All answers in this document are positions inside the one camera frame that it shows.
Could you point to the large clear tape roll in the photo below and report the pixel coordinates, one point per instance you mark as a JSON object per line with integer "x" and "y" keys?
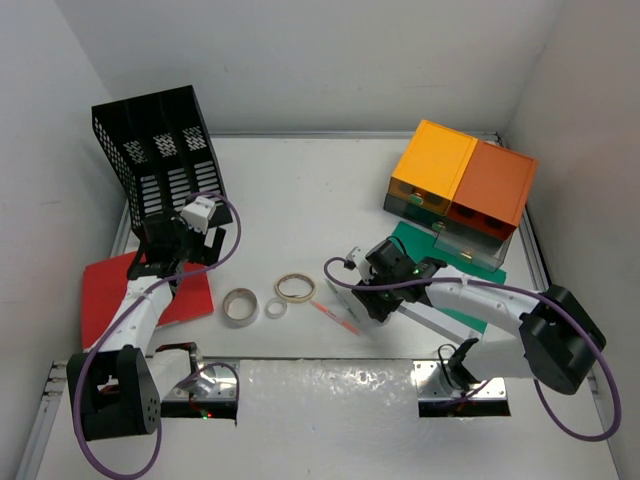
{"x": 240, "y": 308}

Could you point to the orange highlighter pen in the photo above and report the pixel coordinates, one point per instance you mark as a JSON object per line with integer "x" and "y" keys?
{"x": 339, "y": 320}

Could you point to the grey green pen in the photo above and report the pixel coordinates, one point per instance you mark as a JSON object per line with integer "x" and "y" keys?
{"x": 341, "y": 295}

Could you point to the small white tape roll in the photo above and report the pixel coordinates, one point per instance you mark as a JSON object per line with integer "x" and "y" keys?
{"x": 276, "y": 308}

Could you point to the orange drawer box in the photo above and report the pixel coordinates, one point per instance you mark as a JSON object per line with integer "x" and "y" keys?
{"x": 493, "y": 191}

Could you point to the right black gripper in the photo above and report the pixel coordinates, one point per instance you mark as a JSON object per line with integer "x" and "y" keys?
{"x": 377, "y": 307}

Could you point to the left metal arm base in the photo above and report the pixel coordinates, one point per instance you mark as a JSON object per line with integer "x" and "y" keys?
{"x": 213, "y": 380}

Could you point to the yellow drawer box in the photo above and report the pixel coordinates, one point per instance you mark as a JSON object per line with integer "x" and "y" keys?
{"x": 432, "y": 166}

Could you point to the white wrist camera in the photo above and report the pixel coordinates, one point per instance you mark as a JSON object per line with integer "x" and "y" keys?
{"x": 198, "y": 213}
{"x": 354, "y": 259}

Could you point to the black mesh file organizer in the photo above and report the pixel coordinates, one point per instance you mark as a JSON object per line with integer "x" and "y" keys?
{"x": 160, "y": 150}

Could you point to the right metal arm base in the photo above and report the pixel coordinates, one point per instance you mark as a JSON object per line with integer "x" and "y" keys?
{"x": 431, "y": 385}

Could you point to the beige masking tape roll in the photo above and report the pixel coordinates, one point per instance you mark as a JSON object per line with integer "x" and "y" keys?
{"x": 295, "y": 288}

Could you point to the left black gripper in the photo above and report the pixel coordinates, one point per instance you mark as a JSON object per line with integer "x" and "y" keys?
{"x": 203, "y": 253}

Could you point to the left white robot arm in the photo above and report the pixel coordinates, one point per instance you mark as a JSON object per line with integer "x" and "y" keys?
{"x": 116, "y": 392}

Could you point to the red notebook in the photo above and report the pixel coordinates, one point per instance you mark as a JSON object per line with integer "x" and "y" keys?
{"x": 104, "y": 286}

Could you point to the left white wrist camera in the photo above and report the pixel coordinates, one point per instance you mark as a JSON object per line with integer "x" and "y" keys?
{"x": 198, "y": 213}

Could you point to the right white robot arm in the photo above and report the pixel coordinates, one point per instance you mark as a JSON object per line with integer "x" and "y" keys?
{"x": 550, "y": 335}

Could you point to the green notebook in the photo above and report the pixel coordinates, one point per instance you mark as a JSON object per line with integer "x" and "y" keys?
{"x": 420, "y": 244}

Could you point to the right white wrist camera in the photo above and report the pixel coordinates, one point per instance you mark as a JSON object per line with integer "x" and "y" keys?
{"x": 354, "y": 259}

